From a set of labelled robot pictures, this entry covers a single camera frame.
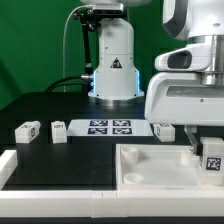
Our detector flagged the black camera on mount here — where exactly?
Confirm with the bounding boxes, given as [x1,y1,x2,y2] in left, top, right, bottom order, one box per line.
[73,3,125,19]

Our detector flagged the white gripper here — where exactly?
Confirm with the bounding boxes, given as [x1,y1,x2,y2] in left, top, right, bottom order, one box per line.
[145,72,224,156]

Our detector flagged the white sheet with tags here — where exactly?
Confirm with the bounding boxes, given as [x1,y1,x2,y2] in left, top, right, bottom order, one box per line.
[67,119,153,136]

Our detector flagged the black cables at base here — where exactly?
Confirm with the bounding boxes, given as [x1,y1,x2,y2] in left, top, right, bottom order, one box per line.
[44,75,93,94]

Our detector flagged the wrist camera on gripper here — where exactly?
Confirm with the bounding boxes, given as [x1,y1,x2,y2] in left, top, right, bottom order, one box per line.
[155,43,211,71]

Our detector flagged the white square tabletop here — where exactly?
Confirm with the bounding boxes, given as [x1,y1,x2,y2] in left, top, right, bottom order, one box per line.
[116,144,224,191]

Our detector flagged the white thin cable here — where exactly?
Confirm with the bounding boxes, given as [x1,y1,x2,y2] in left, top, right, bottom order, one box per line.
[62,4,88,94]

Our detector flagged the black camera stand pole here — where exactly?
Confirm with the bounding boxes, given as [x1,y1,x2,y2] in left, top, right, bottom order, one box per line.
[80,17,93,92]

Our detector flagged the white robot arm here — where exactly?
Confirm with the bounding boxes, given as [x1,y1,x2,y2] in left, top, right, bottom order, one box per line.
[80,0,224,127]

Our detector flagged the white U-shaped fence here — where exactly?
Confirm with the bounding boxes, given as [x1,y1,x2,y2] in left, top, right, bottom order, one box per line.
[0,150,224,218]

